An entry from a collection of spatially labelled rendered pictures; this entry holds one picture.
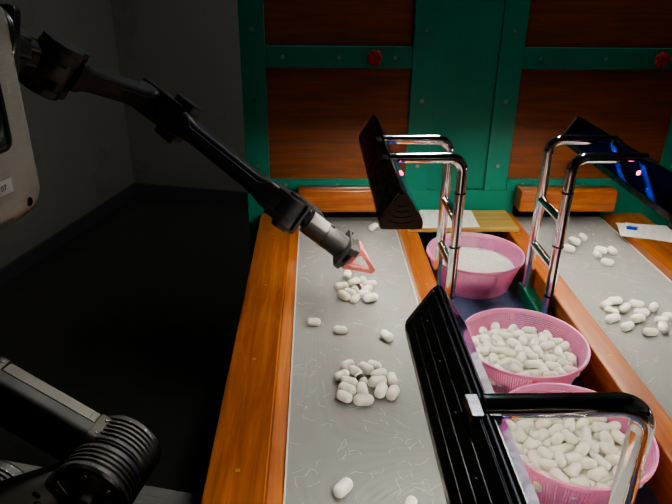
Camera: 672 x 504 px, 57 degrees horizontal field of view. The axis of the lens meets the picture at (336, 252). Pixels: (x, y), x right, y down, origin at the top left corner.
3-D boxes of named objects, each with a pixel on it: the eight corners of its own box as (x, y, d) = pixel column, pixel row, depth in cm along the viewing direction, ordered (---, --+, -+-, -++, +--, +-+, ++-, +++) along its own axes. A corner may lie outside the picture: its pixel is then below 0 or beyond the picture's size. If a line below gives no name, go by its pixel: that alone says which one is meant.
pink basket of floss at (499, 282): (485, 316, 159) (489, 283, 155) (404, 280, 176) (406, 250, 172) (538, 282, 175) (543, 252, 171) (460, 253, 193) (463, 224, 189)
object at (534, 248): (540, 334, 151) (572, 155, 132) (516, 294, 169) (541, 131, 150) (617, 334, 152) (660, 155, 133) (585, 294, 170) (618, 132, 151)
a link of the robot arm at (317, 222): (296, 231, 140) (312, 211, 139) (294, 223, 146) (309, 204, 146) (320, 248, 142) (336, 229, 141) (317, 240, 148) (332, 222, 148)
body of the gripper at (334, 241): (355, 233, 150) (331, 215, 148) (358, 251, 140) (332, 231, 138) (338, 252, 152) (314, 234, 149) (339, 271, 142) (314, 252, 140)
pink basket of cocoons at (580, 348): (505, 431, 120) (511, 391, 116) (433, 357, 142) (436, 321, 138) (610, 397, 130) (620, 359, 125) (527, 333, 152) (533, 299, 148)
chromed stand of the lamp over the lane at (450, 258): (375, 336, 150) (383, 155, 131) (369, 295, 168) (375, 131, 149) (454, 335, 150) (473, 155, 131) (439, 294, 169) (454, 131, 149)
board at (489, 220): (408, 232, 184) (408, 228, 184) (401, 213, 198) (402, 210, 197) (518, 232, 185) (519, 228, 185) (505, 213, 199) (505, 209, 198)
